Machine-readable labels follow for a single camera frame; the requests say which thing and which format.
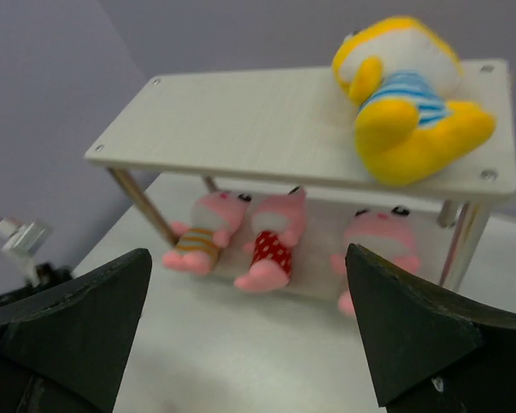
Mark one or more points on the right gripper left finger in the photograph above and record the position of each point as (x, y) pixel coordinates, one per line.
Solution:
(64, 345)

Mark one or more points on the yellow frog blue-striped shirt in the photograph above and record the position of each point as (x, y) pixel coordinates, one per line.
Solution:
(403, 78)

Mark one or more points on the pink frog red polka-dot shirt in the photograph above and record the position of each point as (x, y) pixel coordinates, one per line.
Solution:
(278, 224)

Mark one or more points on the white two-tier shelf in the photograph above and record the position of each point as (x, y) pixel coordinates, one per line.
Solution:
(292, 126)

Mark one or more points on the pink frog orange-striped shirt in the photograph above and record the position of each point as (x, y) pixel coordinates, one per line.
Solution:
(214, 219)

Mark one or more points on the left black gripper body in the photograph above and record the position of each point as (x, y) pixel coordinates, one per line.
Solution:
(38, 279)

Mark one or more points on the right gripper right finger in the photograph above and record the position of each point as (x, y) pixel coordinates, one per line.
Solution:
(429, 349)

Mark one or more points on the pink frog pink-striped shirt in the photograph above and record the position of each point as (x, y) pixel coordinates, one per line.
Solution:
(387, 233)

